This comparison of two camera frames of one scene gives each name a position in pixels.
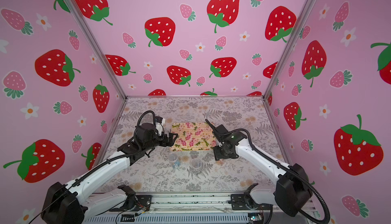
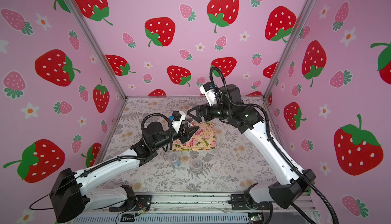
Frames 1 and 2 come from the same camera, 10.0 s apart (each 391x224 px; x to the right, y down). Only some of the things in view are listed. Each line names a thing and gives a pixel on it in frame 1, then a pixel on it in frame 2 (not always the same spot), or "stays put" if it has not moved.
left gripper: (170, 141) → (184, 136)
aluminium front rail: (194, 208) stays put
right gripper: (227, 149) → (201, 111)
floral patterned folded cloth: (193, 136) stays put
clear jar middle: (196, 164) stays put
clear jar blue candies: (173, 158) stays put
